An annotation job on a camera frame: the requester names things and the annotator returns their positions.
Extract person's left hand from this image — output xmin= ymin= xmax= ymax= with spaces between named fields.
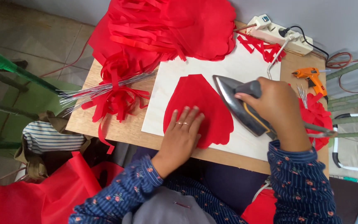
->
xmin=151 ymin=106 xmax=205 ymax=179

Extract person's right hand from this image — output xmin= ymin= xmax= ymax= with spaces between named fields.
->
xmin=235 ymin=77 xmax=312 ymax=153

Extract grey metal clothes iron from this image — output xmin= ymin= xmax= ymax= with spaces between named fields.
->
xmin=212 ymin=75 xmax=279 ymax=139

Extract red fabric petal piece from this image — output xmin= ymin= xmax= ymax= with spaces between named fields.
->
xmin=163 ymin=74 xmax=235 ymax=149

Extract orange hot glue gun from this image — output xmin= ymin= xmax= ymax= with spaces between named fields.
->
xmin=291 ymin=67 xmax=329 ymax=102

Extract white rectangular board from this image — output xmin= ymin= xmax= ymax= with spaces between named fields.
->
xmin=141 ymin=40 xmax=282 ymax=162

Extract loose red fabric scraps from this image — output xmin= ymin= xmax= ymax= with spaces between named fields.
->
xmin=236 ymin=31 xmax=287 ymax=63

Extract grey scarf with pin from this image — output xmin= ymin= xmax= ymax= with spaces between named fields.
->
xmin=121 ymin=186 xmax=217 ymax=224

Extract white power strip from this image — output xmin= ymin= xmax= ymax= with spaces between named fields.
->
xmin=246 ymin=19 xmax=314 ymax=56

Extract white plug adapter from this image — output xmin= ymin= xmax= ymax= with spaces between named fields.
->
xmin=247 ymin=14 xmax=272 ymax=31

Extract red fabric piece on lap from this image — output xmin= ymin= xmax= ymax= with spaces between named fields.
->
xmin=241 ymin=187 xmax=278 ymax=224

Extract heap of red fabric strips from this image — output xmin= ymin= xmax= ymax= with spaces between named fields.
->
xmin=87 ymin=0 xmax=237 ymax=155

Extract striped white cloth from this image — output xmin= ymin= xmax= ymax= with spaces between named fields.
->
xmin=22 ymin=120 xmax=87 ymax=155

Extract large red fabric sheet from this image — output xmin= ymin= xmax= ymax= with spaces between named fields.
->
xmin=0 ymin=151 xmax=125 ymax=224

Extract khaki cloth bag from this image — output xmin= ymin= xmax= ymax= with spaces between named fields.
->
xmin=14 ymin=110 xmax=94 ymax=181

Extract small bunch of silver wires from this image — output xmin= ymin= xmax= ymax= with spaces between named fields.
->
xmin=296 ymin=83 xmax=309 ymax=110

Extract white power cord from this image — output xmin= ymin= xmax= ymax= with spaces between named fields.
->
xmin=266 ymin=32 xmax=301 ymax=80

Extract white and black tube frame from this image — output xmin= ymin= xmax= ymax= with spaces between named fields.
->
xmin=331 ymin=112 xmax=358 ymax=175

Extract black power cable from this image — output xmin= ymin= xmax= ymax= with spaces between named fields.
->
xmin=278 ymin=26 xmax=330 ymax=59

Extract reddish brown cable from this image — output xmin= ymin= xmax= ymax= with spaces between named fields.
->
xmin=325 ymin=52 xmax=358 ymax=94

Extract bundle of silver wires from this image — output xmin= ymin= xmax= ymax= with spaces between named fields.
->
xmin=58 ymin=70 xmax=158 ymax=115

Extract green metal frame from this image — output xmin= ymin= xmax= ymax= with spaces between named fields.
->
xmin=0 ymin=46 xmax=83 ymax=150

